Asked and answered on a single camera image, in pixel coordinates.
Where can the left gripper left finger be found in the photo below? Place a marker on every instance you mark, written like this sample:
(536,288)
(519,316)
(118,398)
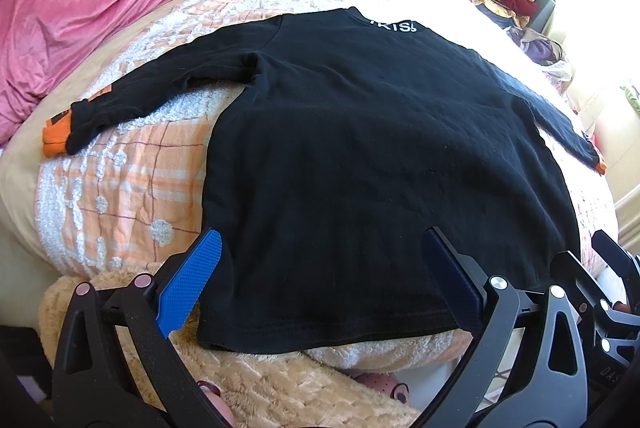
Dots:
(92,383)

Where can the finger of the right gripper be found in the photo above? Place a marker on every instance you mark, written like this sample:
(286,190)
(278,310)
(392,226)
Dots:
(610,337)
(617,257)

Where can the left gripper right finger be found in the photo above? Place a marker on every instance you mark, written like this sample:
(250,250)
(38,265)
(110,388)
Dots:
(524,366)

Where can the black long-sleeve shirt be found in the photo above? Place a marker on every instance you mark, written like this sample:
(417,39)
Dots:
(349,139)

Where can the laundry basket with clothes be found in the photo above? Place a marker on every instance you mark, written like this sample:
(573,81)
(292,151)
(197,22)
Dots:
(544,52)

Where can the orange plaid bed quilt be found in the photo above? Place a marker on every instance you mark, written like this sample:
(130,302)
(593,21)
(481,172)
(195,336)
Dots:
(133,195)

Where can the pink slipper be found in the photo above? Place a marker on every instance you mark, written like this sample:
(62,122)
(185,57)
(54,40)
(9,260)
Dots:
(386,384)

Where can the cream fluffy blanket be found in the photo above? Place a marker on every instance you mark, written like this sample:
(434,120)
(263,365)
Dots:
(262,391)

